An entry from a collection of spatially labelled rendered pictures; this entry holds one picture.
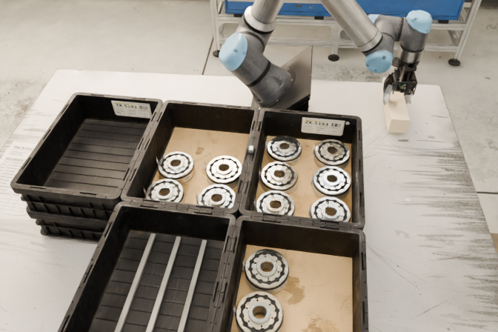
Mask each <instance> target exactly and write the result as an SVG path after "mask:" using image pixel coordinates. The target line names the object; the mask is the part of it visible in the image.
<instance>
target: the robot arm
mask: <svg viewBox="0 0 498 332"><path fill-rule="evenodd" d="M319 1H320V2H321V4H322V5H323V6H324V7H325V9H326V10H327V11H328V12H329V13H330V14H331V15H332V17H333V18H334V19H335V20H336V22H337V23H338V24H339V26H340V27H341V28H342V29H343V30H344V31H345V32H346V34H347V35H348V36H349V37H350V39H351V40H352V41H353V42H354V44H355V45H356V46H357V47H358V48H359V49H360V50H361V51H362V53H363V54H364V55H365V57H366V59H365V62H366V63H365V64H366V67H367V68H368V70H369V71H371V72H372V73H384V72H386V71H387V70H389V69H390V67H391V65H392V66H394V67H397V68H394V70H392V71H391V74H388V77H387V78H386V79H385V81H384V84H383V94H382V100H383V104H384V105H385V104H386V103H388V101H389V99H390V94H391V92H392V94H394V91H395V92H400V93H404V97H405V103H406V104H407V103H410V104H411V97H412V94H413V95H414V93H415V90H416V86H417V80H416V75H415V72H414V71H416V69H417V67H416V66H417V65H418V64H419V61H420V59H421V58H422V53H424V52H425V49H424V48H425V44H426V41H427V38H428V34H429V33H430V31H431V23H432V20H433V19H432V17H431V15H430V14H429V13H427V12H425V11H422V10H417V11H415V10H413V11H411V12H410V13H409V14H408V16H407V17H396V16H384V15H382V14H379V15H375V14H370V15H368V16H367V14H366V13H365V12H364V10H363V9H362V8H361V7H360V6H359V4H358V3H357V2H356V0H319ZM284 2H285V0H255V2H254V4H253V6H249V7H248V8H247V9H246V11H245V13H244V15H243V16H242V17H241V19H240V21H239V26H238V27H237V29H236V32H235V33H234V34H232V35H231V36H230V37H228V39H227V40H226V41H225V43H224V44H223V45H222V48H221V50H220V52H219V60H220V62H221V63H222V64H223V65H224V66H225V68H226V69H227V70H229V71H230V72H231V73H232V74H233V75H234V76H235V77H236V78H238V79H239V80H240V81H241V82H242V83H243V84H245V85H246V86H247V87H248V88H249V90H250V92H251V93H252V95H253V97H254V98H255V100H256V102H257V103H258V104H259V105H261V106H266V105H269V104H271V103H272V102H274V101H275V100H277V99H278V98H279V97H280V96H281V95H282V94H283V92H284V91H285V89H286V88H287V86H288V84H289V82H290V80H291V75H290V74H289V72H288V71H286V70H285V69H283V68H281V67H279V66H277V65H275V64H272V63H271V62H270V61H269V60H268V59H267V58H266V57H265V56H264V55H263V53H264V51H265V47H266V44H267V42H268V39H269V38H270V36H271V34H272V32H273V31H274V29H275V27H276V16H277V14H278V12H279V11H280V9H281V7H282V5H283V4H284ZM394 42H401V43H400V46H399V50H398V53H397V55H398V57H394V56H393V53H394ZM393 83H394V84H393Z"/></svg>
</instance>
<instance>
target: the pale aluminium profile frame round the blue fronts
mask: <svg viewBox="0 0 498 332"><path fill-rule="evenodd" d="M481 1H482V0H472V2H464V5H463V6H462V10H461V13H460V15H459V20H460V21H452V20H438V21H432V23H431V29H437V30H447V31H448V33H449V36H450V37H451V41H452V42H453V44H443V43H426V44H425V48H424V49H425V51H445V52H454V54H453V57H454V58H453V59H449V60H448V63H449V64H450V65H452V66H459V65H460V61H459V60H457V59H460V56H461V55H462V51H463V49H464V46H465V43H466V41H467V38H468V35H469V33H470V30H471V27H472V24H473V23H474V19H475V17H476V14H477V11H478V9H479V6H480V3H481ZM223 4H224V5H223ZM210 5H211V15H212V23H213V40H214V48H215V51H213V56H215V57H219V52H220V48H221V44H224V43H225V41H226V40H227V39H228V37H230V36H226V35H224V34H223V33H222V32H223V29H224V26H225V22H226V23H239V21H240V19H241V17H242V16H243V14H234V15H228V14H227V13H225V3H224V0H210ZM222 6H223V7H222ZM464 7H469V11H468V15H467V13H466V12H465V9H464ZM221 11H222V12H221ZM276 24H296V25H319V26H329V27H331V35H332V36H331V37H330V38H329V39H292V38H269V39H268V42H267V44H266V45H279V46H300V47H310V46H311V45H313V47H332V49H331V55H329V56H328V60H330V61H332V62H336V61H338V60H339V56H338V55H335V54H337V52H338V47H341V48H358V47H357V46H356V45H355V44H354V42H353V41H352V40H344V39H343V38H342V37H341V36H340V31H342V28H341V27H340V26H339V24H338V23H337V22H336V20H335V19H334V18H333V17H330V18H324V16H314V17H296V16H277V17H276ZM457 30H461V33H460V36H459V34H458V32H457Z"/></svg>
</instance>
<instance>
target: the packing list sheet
mask: <svg viewBox="0 0 498 332"><path fill-rule="evenodd" d="M36 145H37V144H31V143H24V142H17V141H13V143H12V144H11V146H10V147H8V148H7V149H6V151H5V153H4V155H3V156H2V158H1V159H0V219H25V220H30V217H29V216H28V214H27V212H26V207H27V203H26V202H23V201H22V200H21V194H17V193H14V192H13V189H12V188H11V186H10V182H11V181H12V179H13V177H14V176H15V175H16V174H17V172H18V171H19V169H20V168H21V166H22V165H23V164H24V162H25V161H26V159H27V158H28V156H29V155H30V154H31V152H32V151H33V149H34V148H35V146H36Z"/></svg>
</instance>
